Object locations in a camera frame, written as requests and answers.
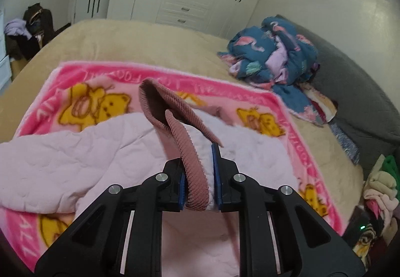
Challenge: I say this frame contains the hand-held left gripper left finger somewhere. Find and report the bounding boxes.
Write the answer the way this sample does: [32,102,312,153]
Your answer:
[34,158,188,277]

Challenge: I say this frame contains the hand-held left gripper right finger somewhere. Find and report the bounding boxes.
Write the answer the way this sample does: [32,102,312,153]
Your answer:
[211,143,366,277]

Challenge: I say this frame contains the pink quilted jacket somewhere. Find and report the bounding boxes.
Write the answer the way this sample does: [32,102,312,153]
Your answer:
[0,78,301,277]

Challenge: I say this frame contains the colourful clothes pile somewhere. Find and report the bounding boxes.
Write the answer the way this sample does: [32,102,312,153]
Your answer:
[353,155,400,265]

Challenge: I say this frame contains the dark clothes pile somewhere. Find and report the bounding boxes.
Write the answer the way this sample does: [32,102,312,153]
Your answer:
[6,3,55,60]

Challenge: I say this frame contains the blue patterned cloth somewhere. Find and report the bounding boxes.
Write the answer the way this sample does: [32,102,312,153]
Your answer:
[329,122,361,166]

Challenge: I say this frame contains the blue flamingo print quilt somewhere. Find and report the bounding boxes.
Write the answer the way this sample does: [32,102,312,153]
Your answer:
[217,16,329,128]

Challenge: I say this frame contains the cream red printed cloth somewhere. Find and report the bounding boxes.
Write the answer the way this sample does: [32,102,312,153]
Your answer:
[298,81,339,125]

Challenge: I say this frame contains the grey padded headboard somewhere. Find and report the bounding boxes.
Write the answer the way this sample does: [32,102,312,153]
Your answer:
[275,14,400,171]

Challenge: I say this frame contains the pink bear printed blanket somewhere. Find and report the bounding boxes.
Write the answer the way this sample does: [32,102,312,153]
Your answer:
[0,61,347,274]

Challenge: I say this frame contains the beige bed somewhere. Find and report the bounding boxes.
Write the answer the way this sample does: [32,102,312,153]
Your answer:
[0,19,365,228]

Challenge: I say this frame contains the white drawer cabinet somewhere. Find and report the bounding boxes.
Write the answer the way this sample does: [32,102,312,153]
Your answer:
[0,5,13,92]

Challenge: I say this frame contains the lilac garment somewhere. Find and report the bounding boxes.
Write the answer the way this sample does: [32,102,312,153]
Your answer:
[4,18,32,40]

